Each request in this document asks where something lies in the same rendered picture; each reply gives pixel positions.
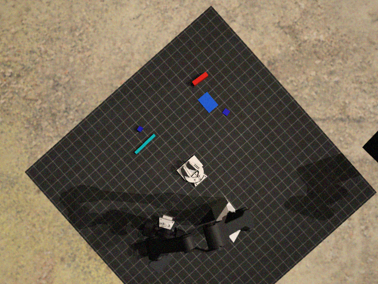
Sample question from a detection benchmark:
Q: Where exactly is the red rectangular block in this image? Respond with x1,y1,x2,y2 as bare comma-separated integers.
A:
192,72,208,86

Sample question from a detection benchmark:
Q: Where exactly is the teal flat bar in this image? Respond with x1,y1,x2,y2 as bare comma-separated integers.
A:
135,134,155,154

